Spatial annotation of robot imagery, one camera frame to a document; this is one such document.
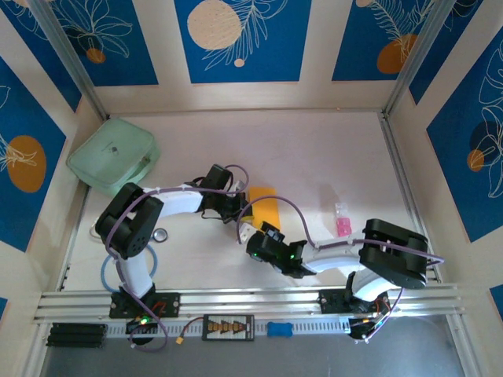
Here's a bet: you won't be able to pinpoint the orange square paper sheet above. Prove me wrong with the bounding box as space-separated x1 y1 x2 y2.
247 185 282 232

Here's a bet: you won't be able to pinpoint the grey metal base sheet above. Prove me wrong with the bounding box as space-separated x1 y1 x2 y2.
39 316 467 377

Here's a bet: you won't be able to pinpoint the pink clear plastic box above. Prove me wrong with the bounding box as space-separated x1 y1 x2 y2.
333 201 354 238

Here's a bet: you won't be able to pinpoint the blue tube stethoscope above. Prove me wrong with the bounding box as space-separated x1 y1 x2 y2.
88 223 170 295

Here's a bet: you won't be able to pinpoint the blue foam block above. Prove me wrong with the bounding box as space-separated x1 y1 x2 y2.
266 320 294 338

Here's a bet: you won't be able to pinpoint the black power distribution board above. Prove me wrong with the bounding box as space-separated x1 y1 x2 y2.
202 313 256 342

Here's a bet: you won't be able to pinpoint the mint green zip case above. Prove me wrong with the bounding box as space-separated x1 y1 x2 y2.
66 118 163 199

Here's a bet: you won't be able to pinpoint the round black circuit board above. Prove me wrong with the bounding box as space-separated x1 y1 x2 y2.
348 317 380 345

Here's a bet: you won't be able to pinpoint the blue poster beige circle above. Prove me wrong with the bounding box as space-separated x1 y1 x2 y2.
174 0 312 84

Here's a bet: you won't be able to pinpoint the small black circuit board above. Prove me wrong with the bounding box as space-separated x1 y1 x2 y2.
125 316 159 335

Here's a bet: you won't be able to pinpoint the blue poster white flower outline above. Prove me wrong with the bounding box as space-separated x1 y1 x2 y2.
50 0 160 87

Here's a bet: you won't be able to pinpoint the black ribbed block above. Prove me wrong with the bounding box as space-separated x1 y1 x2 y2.
46 322 108 350

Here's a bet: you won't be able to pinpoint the blue poster orange circle fern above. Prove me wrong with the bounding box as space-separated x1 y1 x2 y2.
332 0 447 82

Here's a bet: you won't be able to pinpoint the blue poster dark circle leaves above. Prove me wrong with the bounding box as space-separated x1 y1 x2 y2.
426 27 503 243

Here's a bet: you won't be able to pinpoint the left gripper thin black cable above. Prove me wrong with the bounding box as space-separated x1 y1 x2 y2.
199 207 229 224

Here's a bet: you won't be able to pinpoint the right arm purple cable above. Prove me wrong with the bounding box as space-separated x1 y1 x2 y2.
237 195 446 343

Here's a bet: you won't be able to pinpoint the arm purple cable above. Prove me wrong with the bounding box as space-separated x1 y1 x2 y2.
105 163 252 353
237 195 446 343

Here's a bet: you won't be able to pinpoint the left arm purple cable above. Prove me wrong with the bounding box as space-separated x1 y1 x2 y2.
105 163 252 353

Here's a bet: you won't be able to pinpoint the long aluminium mounting rail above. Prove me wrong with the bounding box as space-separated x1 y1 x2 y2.
33 282 467 325

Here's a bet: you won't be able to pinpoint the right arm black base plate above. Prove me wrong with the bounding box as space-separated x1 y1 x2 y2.
316 288 392 315

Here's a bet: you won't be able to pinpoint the grey slotted cable duct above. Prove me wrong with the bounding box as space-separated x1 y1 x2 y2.
105 316 351 339

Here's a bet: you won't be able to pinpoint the red wire yellow connector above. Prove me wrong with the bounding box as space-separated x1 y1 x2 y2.
174 317 205 347

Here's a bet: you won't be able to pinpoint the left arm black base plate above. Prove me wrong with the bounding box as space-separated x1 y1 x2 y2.
108 292 182 319

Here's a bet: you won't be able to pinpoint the aluminium table side rail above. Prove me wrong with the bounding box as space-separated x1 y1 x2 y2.
379 112 439 284

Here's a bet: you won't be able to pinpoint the aluminium frame post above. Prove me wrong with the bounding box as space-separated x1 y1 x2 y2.
28 0 111 121
381 0 461 119

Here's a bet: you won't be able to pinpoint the blue floral wall poster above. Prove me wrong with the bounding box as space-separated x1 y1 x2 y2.
408 0 485 106
0 0 83 114

